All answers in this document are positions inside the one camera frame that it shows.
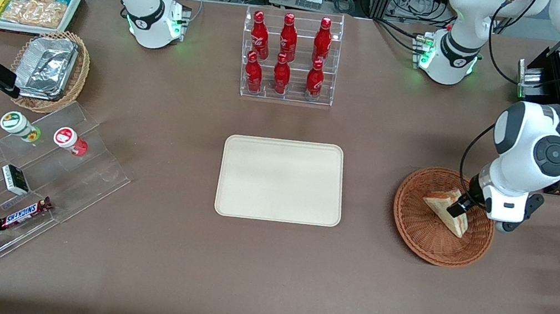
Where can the light wicker basket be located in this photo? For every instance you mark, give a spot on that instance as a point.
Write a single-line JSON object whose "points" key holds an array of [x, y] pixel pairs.
{"points": [[80, 69]]}

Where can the stack of foil containers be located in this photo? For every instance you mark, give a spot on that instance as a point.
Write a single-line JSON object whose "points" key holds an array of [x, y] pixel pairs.
{"points": [[47, 67]]}

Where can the Snickers chocolate bar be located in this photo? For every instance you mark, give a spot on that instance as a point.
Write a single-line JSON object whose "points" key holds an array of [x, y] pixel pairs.
{"points": [[24, 213]]}

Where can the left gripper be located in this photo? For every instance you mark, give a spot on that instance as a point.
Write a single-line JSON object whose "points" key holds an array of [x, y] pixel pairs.
{"points": [[472, 194]]}

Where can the clear acrylic bottle rack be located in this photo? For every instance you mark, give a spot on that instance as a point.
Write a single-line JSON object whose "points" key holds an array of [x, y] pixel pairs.
{"points": [[293, 91]]}

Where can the red cola bottle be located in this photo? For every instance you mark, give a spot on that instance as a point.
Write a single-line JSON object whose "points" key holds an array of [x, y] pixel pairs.
{"points": [[260, 36], [281, 77], [314, 82], [322, 40], [253, 75], [288, 37]]}

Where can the cream plastic tray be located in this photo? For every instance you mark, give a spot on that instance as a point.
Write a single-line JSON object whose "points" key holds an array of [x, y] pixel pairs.
{"points": [[282, 180]]}

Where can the red lid snack cup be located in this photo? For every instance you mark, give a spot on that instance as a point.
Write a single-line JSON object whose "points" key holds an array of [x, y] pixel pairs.
{"points": [[66, 138]]}

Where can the small black carton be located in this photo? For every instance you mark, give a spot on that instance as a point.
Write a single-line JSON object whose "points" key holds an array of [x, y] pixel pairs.
{"points": [[15, 179]]}

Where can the white power strip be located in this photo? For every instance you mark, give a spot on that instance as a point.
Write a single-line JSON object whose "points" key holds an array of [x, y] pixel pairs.
{"points": [[308, 1]]}

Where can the triangle sandwich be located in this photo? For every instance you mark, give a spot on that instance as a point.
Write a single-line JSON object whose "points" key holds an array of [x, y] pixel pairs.
{"points": [[443, 205]]}

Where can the green lid snack cup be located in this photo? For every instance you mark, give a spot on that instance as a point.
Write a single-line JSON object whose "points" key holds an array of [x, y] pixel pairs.
{"points": [[15, 123]]}

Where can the brown round wicker basket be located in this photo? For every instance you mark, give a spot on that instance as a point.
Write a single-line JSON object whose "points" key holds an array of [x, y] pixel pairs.
{"points": [[425, 236]]}

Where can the clear acrylic stepped shelf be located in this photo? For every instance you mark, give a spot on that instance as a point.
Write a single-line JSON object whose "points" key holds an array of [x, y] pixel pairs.
{"points": [[86, 171]]}

